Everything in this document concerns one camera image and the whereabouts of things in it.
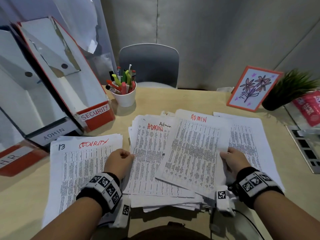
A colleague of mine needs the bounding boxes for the person's left hand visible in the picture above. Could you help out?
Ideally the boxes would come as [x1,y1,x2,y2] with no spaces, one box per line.
[104,148,135,182]

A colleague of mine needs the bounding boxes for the person's right hand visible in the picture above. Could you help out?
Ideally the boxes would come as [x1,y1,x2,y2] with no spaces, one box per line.
[219,147,251,179]

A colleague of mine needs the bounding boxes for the admin paper pile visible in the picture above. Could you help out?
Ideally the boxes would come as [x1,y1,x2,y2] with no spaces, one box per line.
[213,112,285,193]

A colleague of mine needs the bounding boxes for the unsorted paper pile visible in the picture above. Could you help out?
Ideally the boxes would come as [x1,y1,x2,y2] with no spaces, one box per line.
[122,111,218,213]

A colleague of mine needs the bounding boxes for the security paper pile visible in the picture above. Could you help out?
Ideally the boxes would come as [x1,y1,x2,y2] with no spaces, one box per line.
[41,133,123,229]

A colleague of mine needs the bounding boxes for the black admin file box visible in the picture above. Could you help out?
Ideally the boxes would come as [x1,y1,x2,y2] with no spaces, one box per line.
[0,25,84,148]

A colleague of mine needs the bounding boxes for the person's left forearm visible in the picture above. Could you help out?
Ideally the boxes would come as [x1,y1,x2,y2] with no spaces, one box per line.
[30,197,103,240]

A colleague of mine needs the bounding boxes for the person's right forearm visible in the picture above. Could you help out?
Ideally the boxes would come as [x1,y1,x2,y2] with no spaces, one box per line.
[254,191,320,240]

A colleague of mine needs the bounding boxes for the person's dark shirt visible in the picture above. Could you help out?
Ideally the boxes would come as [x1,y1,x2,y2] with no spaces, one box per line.
[129,222,213,240]

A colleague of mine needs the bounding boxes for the black right wristband with markers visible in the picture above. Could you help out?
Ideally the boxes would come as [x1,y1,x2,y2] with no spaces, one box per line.
[229,167,285,210]

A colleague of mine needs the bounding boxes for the white pen cup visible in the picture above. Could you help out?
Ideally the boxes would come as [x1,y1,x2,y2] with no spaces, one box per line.
[111,83,137,108]

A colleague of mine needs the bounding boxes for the green plant in black pot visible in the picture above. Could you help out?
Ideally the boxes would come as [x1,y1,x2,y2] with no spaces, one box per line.
[261,69,320,112]

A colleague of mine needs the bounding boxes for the grey desk socket strip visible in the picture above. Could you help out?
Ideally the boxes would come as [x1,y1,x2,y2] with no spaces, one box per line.
[285,125,320,175]

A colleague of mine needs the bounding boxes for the orange framed flower drawing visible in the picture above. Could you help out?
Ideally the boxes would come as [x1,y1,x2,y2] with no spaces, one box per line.
[226,65,285,113]

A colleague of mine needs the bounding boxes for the bunch of coloured markers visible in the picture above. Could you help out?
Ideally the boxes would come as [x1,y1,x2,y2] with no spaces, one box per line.
[105,64,137,95]

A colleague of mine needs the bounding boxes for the red white paper towel pack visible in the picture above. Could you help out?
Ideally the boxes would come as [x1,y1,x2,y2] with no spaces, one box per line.
[285,90,320,130]

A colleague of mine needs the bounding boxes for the grey chair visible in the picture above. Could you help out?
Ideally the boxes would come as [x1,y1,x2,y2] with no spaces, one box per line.
[118,43,180,89]

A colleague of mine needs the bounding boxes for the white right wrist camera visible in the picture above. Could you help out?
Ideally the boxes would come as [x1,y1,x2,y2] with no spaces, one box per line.
[215,185,237,218]

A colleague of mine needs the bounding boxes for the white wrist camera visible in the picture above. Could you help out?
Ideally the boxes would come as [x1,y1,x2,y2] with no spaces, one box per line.
[215,185,237,218]
[107,197,132,229]

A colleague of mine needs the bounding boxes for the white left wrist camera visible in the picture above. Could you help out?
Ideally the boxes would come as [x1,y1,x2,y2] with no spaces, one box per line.
[107,197,132,229]

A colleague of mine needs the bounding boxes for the black right camera cable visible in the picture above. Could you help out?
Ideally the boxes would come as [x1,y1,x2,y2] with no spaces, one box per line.
[232,208,265,240]

